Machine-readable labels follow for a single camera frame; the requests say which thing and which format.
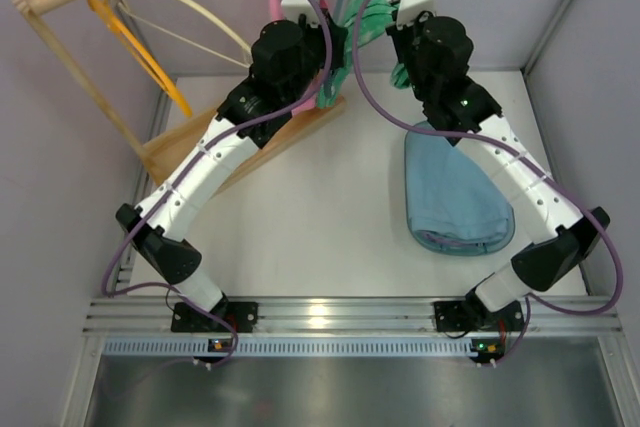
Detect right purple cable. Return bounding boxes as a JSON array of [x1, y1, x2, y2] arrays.
[[352, 0, 626, 363]]

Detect purple cable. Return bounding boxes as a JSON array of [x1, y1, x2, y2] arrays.
[[102, 0, 336, 368], [352, 0, 626, 363]]

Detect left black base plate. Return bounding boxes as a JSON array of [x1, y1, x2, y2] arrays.
[[170, 301, 258, 333]]

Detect perforated grey cable duct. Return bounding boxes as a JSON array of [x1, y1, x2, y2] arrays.
[[104, 337, 502, 357]]

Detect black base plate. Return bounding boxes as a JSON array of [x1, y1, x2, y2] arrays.
[[170, 301, 258, 333], [433, 300, 481, 333]]

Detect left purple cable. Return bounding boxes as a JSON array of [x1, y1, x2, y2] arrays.
[[102, 0, 336, 368]]

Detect aluminium mounting rail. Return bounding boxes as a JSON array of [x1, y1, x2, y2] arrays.
[[82, 297, 622, 337]]

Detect wooden clothes rack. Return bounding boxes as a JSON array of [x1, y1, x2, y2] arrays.
[[9, 0, 348, 198]]

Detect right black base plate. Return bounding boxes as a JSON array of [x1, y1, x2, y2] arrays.
[[433, 300, 481, 333]]

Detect blue plastic tray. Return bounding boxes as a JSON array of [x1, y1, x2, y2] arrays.
[[403, 120, 517, 258]]

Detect orange plastic hanger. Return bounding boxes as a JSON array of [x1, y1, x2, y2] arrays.
[[86, 0, 192, 118]]

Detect cream plastic hanger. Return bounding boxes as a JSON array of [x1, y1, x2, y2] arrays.
[[109, 0, 251, 69]]

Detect green tie-dye trousers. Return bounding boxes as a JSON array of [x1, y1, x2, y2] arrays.
[[315, 0, 396, 109]]

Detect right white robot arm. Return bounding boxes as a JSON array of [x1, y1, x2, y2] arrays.
[[386, 8, 621, 327]]

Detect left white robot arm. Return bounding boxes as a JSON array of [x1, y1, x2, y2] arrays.
[[116, 18, 347, 317]]

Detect light blue folded cloth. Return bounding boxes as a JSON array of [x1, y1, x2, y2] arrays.
[[404, 126, 511, 242]]

